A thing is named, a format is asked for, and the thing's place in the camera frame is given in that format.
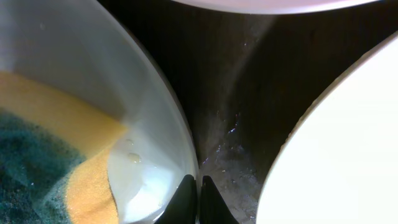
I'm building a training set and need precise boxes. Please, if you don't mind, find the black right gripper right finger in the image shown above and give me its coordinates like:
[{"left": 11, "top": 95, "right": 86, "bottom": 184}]
[{"left": 199, "top": 175, "right": 238, "bottom": 224}]

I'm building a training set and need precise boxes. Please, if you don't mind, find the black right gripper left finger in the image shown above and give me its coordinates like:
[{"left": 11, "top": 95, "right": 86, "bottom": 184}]
[{"left": 155, "top": 174, "right": 197, "bottom": 224}]

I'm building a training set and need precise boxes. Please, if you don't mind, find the green and yellow sponge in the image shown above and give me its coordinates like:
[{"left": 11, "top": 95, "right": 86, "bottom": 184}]
[{"left": 1, "top": 72, "right": 126, "bottom": 223}]

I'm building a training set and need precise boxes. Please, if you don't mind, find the pale green plate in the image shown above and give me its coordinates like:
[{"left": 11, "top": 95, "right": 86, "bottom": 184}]
[{"left": 1, "top": 0, "right": 198, "bottom": 223}]

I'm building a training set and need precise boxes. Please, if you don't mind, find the dark brown serving tray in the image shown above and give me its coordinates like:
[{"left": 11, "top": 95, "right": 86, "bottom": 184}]
[{"left": 102, "top": 0, "right": 397, "bottom": 223}]

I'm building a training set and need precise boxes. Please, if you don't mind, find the cream white plate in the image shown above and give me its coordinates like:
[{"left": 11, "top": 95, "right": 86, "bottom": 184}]
[{"left": 256, "top": 34, "right": 397, "bottom": 223}]

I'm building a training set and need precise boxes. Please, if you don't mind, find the pink plate with yellow stain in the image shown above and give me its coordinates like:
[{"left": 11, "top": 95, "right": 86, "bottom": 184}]
[{"left": 173, "top": 0, "right": 377, "bottom": 14}]

